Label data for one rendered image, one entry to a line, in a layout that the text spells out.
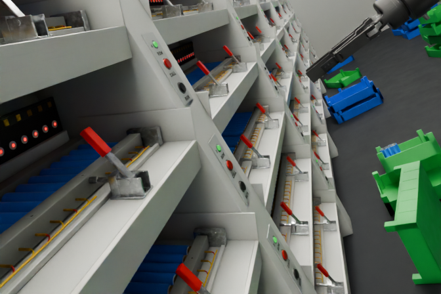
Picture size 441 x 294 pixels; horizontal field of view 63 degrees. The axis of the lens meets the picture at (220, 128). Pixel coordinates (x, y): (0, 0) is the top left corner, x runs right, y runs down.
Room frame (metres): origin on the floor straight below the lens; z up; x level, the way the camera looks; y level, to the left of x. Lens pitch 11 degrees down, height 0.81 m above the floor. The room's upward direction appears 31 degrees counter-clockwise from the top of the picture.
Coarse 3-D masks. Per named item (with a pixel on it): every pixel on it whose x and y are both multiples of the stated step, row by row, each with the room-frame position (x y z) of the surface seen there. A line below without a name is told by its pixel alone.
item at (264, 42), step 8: (248, 32) 1.44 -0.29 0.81; (256, 32) 1.86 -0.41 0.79; (264, 32) 1.84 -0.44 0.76; (272, 32) 1.83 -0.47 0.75; (256, 40) 1.71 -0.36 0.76; (264, 40) 1.69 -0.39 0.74; (272, 40) 1.75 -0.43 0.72; (256, 48) 1.27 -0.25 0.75; (264, 48) 1.49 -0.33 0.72; (272, 48) 1.69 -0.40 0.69; (264, 56) 1.38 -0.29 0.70; (264, 64) 1.36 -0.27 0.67
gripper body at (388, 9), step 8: (384, 0) 0.75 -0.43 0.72; (392, 0) 0.74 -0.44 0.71; (376, 8) 0.76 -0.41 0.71; (384, 8) 0.74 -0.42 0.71; (392, 8) 0.74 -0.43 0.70; (400, 8) 0.73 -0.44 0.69; (376, 16) 0.78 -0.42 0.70; (384, 16) 0.74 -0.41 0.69; (392, 16) 0.74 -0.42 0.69; (400, 16) 0.74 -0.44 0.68; (408, 16) 0.74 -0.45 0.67; (368, 24) 0.77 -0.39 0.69; (384, 24) 0.74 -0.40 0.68; (392, 24) 0.74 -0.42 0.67; (400, 24) 0.75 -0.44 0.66; (360, 32) 0.78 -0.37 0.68
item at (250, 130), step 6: (258, 108) 1.18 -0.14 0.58; (258, 114) 1.12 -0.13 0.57; (252, 120) 1.07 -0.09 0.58; (258, 120) 1.11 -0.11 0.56; (252, 126) 1.01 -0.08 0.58; (246, 132) 0.97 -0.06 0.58; (252, 132) 0.99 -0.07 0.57; (252, 138) 0.95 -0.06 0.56; (240, 144) 0.89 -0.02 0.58; (240, 150) 0.85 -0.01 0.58; (246, 150) 0.88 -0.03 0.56; (252, 150) 0.87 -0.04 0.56; (234, 156) 0.82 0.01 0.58; (240, 156) 0.81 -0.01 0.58; (246, 156) 0.84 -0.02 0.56; (240, 162) 0.81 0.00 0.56; (246, 168) 0.78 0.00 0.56
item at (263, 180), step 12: (240, 108) 1.23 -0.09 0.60; (252, 108) 1.21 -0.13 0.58; (264, 108) 1.18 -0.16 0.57; (276, 108) 1.19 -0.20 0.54; (264, 132) 1.01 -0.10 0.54; (276, 132) 1.00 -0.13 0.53; (264, 144) 0.92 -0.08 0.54; (276, 144) 0.91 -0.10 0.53; (276, 156) 0.85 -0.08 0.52; (276, 168) 0.83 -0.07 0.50; (252, 180) 0.73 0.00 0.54; (264, 180) 0.72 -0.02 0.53; (264, 192) 0.67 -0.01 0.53; (264, 204) 0.62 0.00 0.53
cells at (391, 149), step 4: (392, 144) 1.45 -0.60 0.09; (396, 144) 1.42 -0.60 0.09; (384, 148) 1.46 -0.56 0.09; (388, 148) 1.42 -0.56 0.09; (392, 148) 1.41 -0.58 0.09; (396, 148) 1.41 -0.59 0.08; (384, 152) 1.43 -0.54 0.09; (388, 152) 1.42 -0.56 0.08; (392, 152) 1.41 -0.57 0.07; (396, 152) 1.40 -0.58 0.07; (388, 156) 1.41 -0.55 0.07
